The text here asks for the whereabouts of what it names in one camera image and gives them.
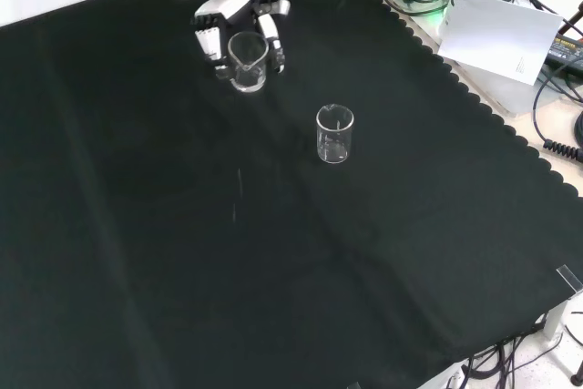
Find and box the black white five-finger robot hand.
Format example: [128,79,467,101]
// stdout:
[189,0,292,83]

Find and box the clear glass beaker with water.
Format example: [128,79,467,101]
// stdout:
[227,30,270,94]

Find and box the black scalloped bench cloth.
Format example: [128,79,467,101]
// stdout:
[0,0,583,389]

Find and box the white paper sheet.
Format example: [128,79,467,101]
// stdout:
[436,0,565,87]

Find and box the pale grey board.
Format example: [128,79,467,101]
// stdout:
[435,8,550,118]

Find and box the black power adapter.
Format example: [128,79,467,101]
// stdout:
[545,32,583,72]

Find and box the clear tape strip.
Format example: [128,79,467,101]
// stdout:
[556,264,583,294]

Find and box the coiled black cable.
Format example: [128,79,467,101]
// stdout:
[541,138,583,161]

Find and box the black floor cable bundle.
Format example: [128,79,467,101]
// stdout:
[462,332,568,384]

